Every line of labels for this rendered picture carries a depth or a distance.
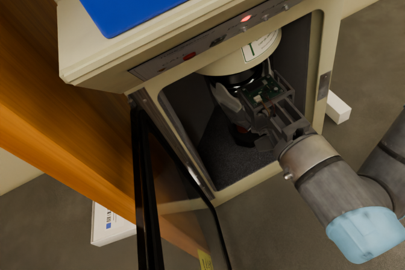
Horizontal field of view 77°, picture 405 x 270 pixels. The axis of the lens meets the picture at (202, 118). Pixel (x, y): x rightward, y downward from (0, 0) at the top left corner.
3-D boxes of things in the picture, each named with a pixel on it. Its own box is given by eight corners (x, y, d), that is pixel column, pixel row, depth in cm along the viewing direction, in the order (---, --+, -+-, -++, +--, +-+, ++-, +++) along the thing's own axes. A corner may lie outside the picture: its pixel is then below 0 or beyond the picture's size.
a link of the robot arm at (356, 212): (368, 256, 34) (340, 276, 29) (314, 185, 40) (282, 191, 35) (423, 228, 30) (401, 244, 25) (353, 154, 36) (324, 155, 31)
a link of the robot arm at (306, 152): (335, 169, 39) (288, 194, 38) (316, 146, 42) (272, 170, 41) (346, 147, 33) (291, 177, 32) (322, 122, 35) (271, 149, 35)
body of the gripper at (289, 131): (274, 65, 41) (325, 118, 34) (275, 97, 48) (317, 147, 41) (232, 87, 41) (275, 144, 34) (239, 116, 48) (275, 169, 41)
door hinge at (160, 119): (206, 202, 61) (125, 96, 31) (215, 197, 61) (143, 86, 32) (208, 208, 60) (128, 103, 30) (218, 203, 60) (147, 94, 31)
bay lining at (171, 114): (181, 122, 76) (120, 16, 49) (257, 82, 77) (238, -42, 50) (214, 193, 60) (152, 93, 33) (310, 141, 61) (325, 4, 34)
